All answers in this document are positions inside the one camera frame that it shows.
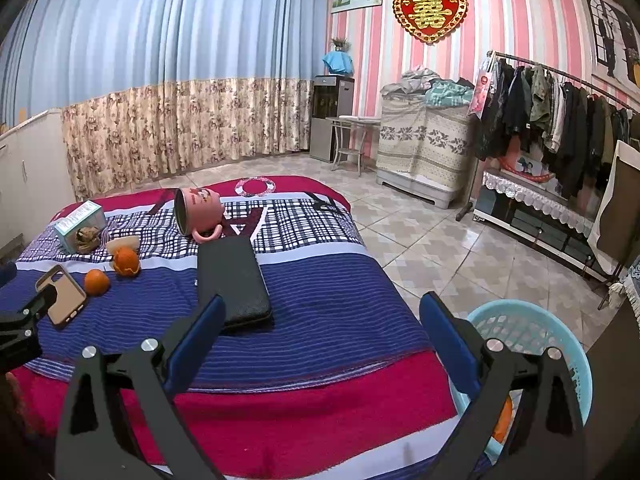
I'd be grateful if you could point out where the pink mug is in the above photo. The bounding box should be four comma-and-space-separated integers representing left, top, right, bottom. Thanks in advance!
174, 186, 226, 242

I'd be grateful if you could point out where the brown board white frame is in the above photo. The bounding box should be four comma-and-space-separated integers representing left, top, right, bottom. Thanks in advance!
587, 140, 640, 273

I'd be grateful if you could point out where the teal folded cloth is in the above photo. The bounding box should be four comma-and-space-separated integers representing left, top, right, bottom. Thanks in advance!
425, 79, 475, 107

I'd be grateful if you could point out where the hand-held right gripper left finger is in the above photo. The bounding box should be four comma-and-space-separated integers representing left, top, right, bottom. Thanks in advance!
54, 294, 227, 480

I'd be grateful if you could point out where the white tissue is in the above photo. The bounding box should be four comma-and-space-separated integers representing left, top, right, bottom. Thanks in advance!
106, 235, 141, 256

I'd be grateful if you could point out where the blue grey fringed cloth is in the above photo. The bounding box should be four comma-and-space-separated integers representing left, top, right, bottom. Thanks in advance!
607, 254, 640, 331

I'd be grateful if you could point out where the black leather wallet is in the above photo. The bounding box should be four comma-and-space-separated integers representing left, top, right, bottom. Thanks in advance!
197, 237, 275, 332

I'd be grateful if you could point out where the metal clothes rack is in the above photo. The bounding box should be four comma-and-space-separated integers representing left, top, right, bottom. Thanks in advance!
456, 50, 640, 221

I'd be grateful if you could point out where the metal frame stool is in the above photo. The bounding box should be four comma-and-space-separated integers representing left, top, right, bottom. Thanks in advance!
325, 116, 382, 177

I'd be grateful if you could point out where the phone in beige case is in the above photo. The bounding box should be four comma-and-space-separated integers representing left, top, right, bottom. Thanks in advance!
35, 264, 89, 331

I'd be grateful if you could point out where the blue covered water bottle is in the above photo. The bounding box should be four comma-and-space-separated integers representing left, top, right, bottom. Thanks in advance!
322, 51, 355, 77

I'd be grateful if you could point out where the dark glass low cabinet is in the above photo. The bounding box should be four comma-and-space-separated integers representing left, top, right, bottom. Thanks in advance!
472, 185, 611, 281

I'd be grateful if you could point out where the blue and floral curtain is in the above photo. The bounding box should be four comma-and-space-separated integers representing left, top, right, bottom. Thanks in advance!
0, 0, 331, 201

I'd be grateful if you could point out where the black white wall poster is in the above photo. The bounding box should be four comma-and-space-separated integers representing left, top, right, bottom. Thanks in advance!
582, 0, 640, 93

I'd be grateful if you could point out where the light blue plastic basket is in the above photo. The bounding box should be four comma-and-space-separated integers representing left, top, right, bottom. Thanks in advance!
462, 299, 593, 476

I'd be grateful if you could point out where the grey water dispenser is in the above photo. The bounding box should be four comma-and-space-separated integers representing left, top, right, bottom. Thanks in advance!
310, 75, 356, 163

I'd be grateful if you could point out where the peeled orange fruit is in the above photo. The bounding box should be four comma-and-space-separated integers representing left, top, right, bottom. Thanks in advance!
112, 247, 142, 279

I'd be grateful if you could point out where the cartoon printed board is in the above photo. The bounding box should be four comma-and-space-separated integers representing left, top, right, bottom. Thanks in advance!
497, 154, 557, 184

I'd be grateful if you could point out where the person's left forearm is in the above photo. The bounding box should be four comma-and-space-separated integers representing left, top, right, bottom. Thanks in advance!
0, 370, 43, 480

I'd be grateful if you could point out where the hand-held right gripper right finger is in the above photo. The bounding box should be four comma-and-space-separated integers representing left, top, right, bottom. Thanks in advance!
419, 291, 587, 480

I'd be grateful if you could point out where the white lace cloth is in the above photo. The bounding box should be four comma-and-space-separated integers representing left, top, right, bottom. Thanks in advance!
482, 170, 601, 236

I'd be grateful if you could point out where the crumpled brown paper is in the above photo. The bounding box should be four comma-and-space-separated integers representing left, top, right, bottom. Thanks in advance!
75, 226, 104, 254

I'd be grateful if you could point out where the pink hanging bag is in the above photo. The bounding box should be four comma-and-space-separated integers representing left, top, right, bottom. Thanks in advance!
469, 57, 499, 121

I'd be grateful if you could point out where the row of hanging clothes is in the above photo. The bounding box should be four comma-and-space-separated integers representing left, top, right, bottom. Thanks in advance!
474, 57, 640, 211

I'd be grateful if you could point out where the grey clothes pile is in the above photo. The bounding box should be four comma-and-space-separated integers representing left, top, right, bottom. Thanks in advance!
381, 66, 441, 98

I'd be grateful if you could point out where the red gold heart decoration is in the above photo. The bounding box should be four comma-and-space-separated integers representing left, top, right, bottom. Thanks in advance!
392, 0, 470, 46

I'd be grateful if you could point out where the white cabinet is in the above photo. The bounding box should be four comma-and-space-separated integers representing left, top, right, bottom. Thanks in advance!
0, 110, 76, 263

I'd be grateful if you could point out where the patterned beige cabinet cover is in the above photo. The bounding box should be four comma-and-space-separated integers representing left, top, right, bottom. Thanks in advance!
376, 95, 476, 188

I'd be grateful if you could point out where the dark brown furniture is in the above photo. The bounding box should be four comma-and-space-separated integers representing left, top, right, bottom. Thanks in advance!
582, 310, 640, 480

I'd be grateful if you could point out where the light blue tissue box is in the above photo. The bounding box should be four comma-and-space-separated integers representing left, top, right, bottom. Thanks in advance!
54, 200, 107, 254

